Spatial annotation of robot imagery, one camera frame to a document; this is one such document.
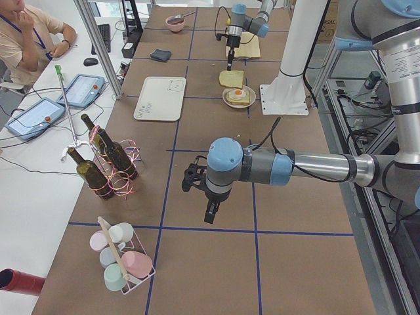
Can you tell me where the black keyboard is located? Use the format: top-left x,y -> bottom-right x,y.
97,24 -> 112,53

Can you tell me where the black box device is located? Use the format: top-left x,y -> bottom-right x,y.
121,32 -> 142,59

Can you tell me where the dark green wine bottle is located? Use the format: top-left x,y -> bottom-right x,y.
67,148 -> 114,200

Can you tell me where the light pink cup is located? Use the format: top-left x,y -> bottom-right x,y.
89,231 -> 108,252

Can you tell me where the near blue teach pendant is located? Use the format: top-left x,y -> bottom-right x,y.
5,98 -> 65,140

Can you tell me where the cream bear serving tray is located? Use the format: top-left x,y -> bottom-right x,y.
133,76 -> 186,121

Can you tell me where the aluminium frame post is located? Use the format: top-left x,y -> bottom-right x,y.
74,0 -> 123,100

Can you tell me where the mint green cup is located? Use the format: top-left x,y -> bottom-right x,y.
104,263 -> 127,291

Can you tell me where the seated person beige shirt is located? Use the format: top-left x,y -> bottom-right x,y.
1,1 -> 77,86

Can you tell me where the pink bowl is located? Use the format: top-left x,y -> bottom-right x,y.
165,16 -> 185,33

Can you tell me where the green tipped metal stick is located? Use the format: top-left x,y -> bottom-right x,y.
54,65 -> 89,162

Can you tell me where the wooden cutting board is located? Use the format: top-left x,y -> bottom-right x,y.
234,31 -> 261,59

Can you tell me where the grey cup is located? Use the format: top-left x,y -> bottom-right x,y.
99,247 -> 116,268

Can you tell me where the metal scoop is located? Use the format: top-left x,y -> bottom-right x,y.
167,10 -> 196,24

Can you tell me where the black computer mouse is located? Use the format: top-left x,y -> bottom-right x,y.
83,57 -> 98,67

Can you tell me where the copper wire bottle rack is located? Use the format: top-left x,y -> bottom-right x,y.
90,139 -> 142,199

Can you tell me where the blue teach pendant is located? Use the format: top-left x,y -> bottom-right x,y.
5,98 -> 65,140
65,73 -> 105,108

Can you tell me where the bread slice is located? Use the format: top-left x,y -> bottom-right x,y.
219,70 -> 245,89
226,89 -> 250,105

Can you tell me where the white cup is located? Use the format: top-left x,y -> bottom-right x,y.
108,222 -> 134,243

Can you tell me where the red cylinder tube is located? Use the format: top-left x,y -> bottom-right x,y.
1,268 -> 45,296

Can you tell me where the far blue teach pendant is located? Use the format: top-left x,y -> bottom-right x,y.
65,73 -> 105,108

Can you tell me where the white round plate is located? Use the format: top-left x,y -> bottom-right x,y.
222,86 -> 256,109

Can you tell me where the grey folded cloth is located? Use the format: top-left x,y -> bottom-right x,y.
150,49 -> 172,62

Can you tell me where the fried egg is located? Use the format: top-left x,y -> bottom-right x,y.
226,89 -> 247,101

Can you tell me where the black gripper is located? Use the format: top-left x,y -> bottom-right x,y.
199,177 -> 233,203
226,33 -> 242,71

